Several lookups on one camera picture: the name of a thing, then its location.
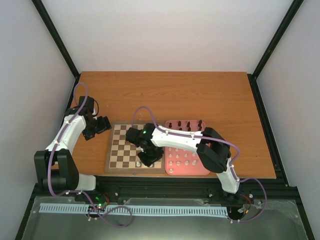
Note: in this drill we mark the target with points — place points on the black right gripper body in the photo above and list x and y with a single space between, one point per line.
151 156

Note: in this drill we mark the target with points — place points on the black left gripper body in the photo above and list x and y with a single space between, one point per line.
102 127

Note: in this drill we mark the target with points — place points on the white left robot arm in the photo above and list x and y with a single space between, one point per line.
55 167

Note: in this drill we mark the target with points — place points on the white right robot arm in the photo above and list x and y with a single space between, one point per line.
215 153

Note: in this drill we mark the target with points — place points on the green lit circuit board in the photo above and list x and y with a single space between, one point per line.
102 200

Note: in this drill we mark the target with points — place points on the pink piece tray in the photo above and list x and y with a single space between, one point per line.
185 163

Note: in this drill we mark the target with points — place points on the wooden chessboard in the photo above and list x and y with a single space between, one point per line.
122 155

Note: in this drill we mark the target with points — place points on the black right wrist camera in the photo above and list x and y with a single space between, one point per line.
133 136

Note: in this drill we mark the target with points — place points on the light blue cable duct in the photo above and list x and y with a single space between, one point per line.
140 210

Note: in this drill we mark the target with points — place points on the right black frame post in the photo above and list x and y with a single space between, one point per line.
283 26

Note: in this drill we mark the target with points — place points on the black frame post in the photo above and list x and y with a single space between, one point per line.
283 26
44 15

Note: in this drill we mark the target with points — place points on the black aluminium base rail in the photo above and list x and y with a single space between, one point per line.
120 189

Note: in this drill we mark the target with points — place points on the left black frame post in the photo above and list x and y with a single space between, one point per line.
44 15

